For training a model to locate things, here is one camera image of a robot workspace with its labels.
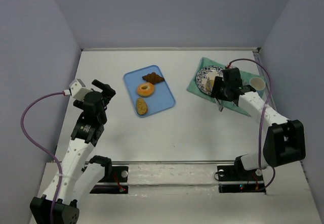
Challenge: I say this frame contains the round yellow bun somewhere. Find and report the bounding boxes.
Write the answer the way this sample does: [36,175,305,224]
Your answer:
[205,78,214,94]

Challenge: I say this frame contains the metal kitchen tongs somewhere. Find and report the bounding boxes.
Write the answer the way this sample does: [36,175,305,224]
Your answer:
[206,78,226,112]

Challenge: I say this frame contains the oval seeded bread roll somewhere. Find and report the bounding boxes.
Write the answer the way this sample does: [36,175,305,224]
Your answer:
[136,98,148,115]

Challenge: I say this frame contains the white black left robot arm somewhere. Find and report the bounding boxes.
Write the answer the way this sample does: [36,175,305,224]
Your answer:
[30,79,115,223]

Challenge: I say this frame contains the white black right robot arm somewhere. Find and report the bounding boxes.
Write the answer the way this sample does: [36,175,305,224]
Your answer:
[207,68,306,172]

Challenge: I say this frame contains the blue floral plate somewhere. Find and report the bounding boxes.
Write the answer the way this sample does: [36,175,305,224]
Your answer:
[195,66,223,96]

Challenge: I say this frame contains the light blue mug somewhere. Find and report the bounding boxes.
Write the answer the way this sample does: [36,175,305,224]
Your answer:
[250,77,266,91]

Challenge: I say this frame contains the green cloth mat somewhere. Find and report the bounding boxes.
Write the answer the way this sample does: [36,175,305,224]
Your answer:
[187,57,266,104]

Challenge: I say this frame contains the orange glazed donut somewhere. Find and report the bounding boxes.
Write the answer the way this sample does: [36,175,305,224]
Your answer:
[137,82,155,97]

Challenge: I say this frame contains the dark brown croissant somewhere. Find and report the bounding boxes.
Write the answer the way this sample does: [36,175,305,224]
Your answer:
[142,72,165,85]

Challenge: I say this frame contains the blue plastic tray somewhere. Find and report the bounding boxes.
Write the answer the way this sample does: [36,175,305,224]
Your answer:
[124,65,176,118]

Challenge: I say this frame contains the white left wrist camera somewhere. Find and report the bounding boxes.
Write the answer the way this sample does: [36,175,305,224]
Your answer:
[69,79,92,101]

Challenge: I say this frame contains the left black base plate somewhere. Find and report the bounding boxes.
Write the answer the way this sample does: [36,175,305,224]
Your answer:
[90,166,129,195]

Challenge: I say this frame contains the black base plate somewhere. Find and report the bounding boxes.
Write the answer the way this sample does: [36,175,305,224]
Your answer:
[214,165,266,194]
[90,166,129,195]

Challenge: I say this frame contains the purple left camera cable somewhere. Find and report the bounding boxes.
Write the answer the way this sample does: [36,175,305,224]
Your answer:
[20,89,70,224]

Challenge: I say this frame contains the aluminium front rail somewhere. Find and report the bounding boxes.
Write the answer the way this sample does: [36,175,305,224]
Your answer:
[83,159,236,165]

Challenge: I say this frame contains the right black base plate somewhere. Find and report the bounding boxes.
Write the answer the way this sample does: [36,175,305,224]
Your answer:
[214,165,266,194]

